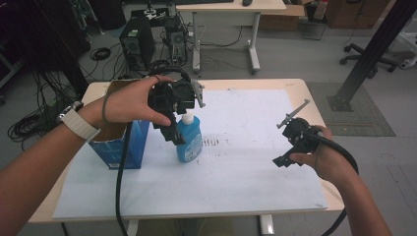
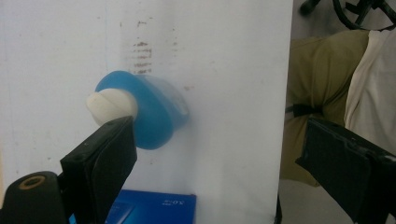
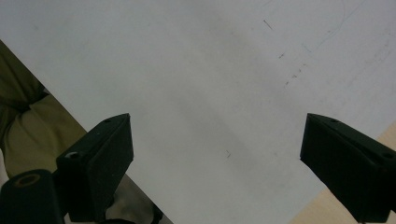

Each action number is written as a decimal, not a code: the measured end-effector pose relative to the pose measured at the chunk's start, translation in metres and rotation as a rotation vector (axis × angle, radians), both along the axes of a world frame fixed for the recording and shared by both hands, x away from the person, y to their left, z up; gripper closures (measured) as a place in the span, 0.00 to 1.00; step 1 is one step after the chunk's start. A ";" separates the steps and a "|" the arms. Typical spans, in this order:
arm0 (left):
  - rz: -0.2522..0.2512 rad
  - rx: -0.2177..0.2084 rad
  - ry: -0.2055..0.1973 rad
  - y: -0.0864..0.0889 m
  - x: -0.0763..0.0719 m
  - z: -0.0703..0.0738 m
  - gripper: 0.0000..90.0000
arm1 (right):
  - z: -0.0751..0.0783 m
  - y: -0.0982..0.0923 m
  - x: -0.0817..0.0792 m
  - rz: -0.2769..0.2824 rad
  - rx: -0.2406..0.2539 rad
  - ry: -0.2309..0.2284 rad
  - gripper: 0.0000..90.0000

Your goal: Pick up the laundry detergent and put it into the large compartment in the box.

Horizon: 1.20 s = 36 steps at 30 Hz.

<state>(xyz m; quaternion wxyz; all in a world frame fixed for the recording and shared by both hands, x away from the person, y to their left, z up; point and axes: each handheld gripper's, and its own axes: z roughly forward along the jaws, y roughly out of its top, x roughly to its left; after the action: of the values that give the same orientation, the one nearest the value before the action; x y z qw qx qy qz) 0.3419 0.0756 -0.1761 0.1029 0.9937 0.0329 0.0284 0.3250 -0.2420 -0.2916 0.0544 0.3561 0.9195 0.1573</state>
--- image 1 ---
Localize brown wooden cabinet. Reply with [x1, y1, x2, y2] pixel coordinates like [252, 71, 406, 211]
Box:
[324, 0, 391, 30]

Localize blue cardboard box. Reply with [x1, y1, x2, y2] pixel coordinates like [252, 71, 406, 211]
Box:
[88, 78, 150, 170]

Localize open computer tower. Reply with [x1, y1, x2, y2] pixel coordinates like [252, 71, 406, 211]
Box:
[164, 18, 189, 66]

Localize green wrist band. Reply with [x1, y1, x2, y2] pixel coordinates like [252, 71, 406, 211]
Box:
[101, 92, 112, 125]

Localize bundle of black floor cables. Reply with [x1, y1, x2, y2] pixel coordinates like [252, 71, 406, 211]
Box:
[7, 70, 78, 151]

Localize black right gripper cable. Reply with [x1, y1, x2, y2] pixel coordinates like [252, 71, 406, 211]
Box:
[303, 129, 360, 236]

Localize wristwatch with white band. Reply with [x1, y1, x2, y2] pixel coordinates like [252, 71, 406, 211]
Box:
[56, 100, 101, 143]

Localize black computer tower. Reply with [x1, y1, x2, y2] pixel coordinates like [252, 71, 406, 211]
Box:
[118, 16, 156, 72]

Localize brown cardboard box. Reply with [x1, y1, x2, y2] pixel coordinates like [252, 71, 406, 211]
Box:
[259, 3, 308, 32]

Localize black office chair base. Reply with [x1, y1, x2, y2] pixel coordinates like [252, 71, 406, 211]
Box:
[339, 42, 400, 80]

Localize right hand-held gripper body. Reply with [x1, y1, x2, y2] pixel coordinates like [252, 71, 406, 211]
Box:
[275, 98, 325, 155]

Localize blue bottle with white cap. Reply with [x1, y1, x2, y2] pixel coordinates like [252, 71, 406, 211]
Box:
[175, 111, 204, 164]

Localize coiled black cable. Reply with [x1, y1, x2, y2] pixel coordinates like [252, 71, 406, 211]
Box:
[89, 46, 112, 62]

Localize black metal stand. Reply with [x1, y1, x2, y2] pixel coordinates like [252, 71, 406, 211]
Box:
[327, 0, 417, 113]

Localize person's right hand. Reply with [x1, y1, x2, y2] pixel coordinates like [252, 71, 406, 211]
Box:
[289, 125, 349, 185]

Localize white desk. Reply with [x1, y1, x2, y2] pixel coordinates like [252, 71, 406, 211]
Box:
[175, 0, 287, 75]

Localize person's left hand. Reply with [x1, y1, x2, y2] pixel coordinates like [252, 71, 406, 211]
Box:
[102, 75, 175, 128]

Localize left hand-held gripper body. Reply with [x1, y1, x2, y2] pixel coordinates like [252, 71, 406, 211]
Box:
[147, 78, 207, 132]

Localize white table mat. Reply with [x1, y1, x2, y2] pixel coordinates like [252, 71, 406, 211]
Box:
[52, 88, 328, 220]

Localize person's olive pants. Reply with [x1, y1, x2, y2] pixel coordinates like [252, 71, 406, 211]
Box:
[137, 216, 236, 236]

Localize grey floor mat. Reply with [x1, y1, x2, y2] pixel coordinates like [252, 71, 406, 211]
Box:
[306, 81, 396, 138]

